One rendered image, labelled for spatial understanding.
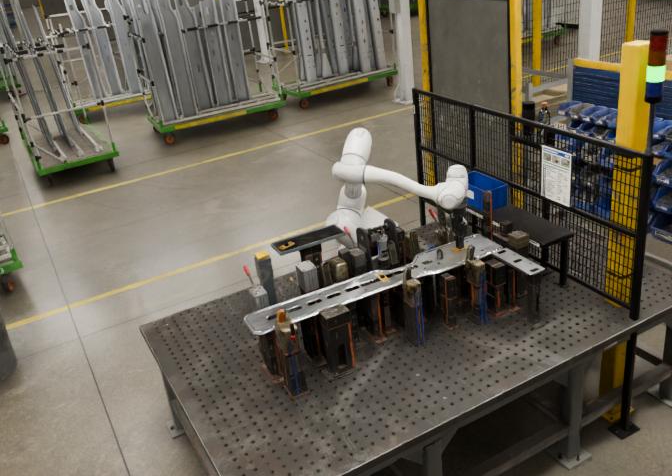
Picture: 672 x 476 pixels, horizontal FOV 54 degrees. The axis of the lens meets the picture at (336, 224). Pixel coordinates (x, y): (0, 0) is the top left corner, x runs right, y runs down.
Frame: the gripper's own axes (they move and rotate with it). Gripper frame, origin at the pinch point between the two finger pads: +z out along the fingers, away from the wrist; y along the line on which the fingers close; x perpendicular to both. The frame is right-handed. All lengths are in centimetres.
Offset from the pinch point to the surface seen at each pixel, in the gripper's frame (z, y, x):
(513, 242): 2.7, 13.8, 23.5
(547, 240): 2.2, 23.3, 37.4
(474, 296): 19.9, 21.4, -7.5
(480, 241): 5.2, -1.7, 14.5
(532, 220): 2.2, 0.5, 47.8
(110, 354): 105, -182, -175
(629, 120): -61, 50, 58
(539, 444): 83, 65, -4
